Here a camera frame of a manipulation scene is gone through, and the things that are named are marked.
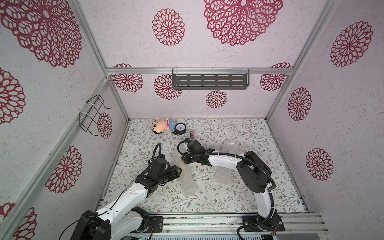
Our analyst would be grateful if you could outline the black alarm clock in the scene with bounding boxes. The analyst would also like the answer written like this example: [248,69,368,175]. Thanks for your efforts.
[172,123,187,135]

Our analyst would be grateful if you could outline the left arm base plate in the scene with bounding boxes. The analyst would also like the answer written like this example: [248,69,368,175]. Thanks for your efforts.
[141,216,164,234]

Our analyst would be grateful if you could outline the plush boy doll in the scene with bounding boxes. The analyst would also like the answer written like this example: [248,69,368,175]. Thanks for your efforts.
[151,118,176,134]

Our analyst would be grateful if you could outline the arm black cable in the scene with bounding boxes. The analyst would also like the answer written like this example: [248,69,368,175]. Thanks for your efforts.
[58,142,163,240]
[176,140,277,240]

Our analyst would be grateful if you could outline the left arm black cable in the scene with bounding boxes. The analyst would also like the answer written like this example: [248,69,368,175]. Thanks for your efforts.
[58,142,163,240]

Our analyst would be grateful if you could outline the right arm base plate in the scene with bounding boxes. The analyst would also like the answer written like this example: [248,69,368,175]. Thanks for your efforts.
[242,212,285,232]

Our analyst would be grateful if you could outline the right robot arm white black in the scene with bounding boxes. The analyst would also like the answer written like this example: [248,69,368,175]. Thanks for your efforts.
[177,139,276,220]

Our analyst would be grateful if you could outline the black wire wall rack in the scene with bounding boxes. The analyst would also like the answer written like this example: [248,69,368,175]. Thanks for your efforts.
[78,95,113,139]

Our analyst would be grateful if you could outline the aluminium rail base frame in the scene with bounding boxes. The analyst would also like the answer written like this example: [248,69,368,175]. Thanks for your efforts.
[76,212,329,240]

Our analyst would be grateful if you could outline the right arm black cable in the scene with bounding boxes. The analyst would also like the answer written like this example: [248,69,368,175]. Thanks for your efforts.
[176,140,277,240]

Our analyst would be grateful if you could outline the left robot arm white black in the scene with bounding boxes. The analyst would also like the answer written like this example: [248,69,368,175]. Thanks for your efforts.
[70,154,182,240]

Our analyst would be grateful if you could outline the dark grey wall shelf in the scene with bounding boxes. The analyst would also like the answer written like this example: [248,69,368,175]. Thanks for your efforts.
[171,69,250,90]

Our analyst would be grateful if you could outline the bubble wrap sheet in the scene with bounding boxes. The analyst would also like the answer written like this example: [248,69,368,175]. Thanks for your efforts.
[171,149,198,197]
[214,140,239,187]

